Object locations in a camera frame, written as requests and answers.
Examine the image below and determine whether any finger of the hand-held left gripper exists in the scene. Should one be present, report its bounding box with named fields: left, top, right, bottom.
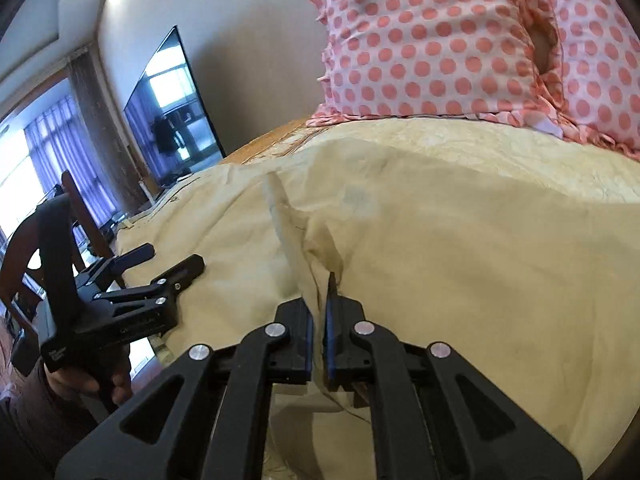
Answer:
left=82, top=242, right=156, bottom=290
left=94, top=254, right=207, bottom=312

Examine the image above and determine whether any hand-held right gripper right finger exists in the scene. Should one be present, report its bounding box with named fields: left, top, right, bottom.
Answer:
left=322, top=298, right=584, bottom=480

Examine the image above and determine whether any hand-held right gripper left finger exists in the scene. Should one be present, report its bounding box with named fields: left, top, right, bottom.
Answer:
left=54, top=297, right=317, bottom=480

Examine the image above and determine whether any yellow bed sheet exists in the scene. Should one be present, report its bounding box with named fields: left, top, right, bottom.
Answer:
left=114, top=138, right=640, bottom=480

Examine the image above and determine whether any person's left forearm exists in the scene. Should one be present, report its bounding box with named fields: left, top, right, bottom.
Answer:
left=0, top=357, right=108, bottom=480

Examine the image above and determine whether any person's left hand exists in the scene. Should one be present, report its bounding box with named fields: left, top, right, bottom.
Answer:
left=44, top=344, right=134, bottom=407

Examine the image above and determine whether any wooden chair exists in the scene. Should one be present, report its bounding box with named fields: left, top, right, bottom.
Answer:
left=0, top=170, right=127, bottom=343

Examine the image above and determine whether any purple sheer curtain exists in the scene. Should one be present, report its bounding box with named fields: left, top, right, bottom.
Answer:
left=0, top=94, right=120, bottom=233

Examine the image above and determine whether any brown curtain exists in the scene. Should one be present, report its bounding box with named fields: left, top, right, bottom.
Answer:
left=67, top=46, right=152, bottom=217

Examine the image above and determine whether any black flat television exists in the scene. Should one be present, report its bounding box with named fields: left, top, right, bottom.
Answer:
left=123, top=25, right=227, bottom=182

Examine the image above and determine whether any yellow quilted bedspread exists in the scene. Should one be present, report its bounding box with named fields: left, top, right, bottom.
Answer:
left=219, top=115, right=640, bottom=207

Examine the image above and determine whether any pink polka dot pillow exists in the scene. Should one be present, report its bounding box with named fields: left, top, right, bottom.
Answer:
left=301, top=0, right=567, bottom=129
left=510, top=0, right=640, bottom=162

